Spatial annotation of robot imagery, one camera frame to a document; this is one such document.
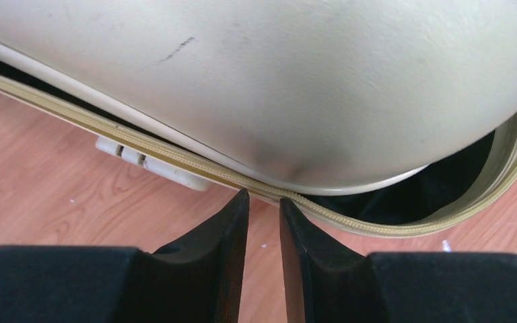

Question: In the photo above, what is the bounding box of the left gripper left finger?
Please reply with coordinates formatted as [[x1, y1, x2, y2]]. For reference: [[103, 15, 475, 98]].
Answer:
[[0, 190, 249, 322]]

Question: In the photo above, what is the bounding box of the cream suitcase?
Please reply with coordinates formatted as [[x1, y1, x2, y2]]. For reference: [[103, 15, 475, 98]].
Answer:
[[0, 1, 517, 238]]

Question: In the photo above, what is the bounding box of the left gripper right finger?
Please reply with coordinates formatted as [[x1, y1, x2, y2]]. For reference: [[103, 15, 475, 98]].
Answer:
[[279, 199, 517, 322]]

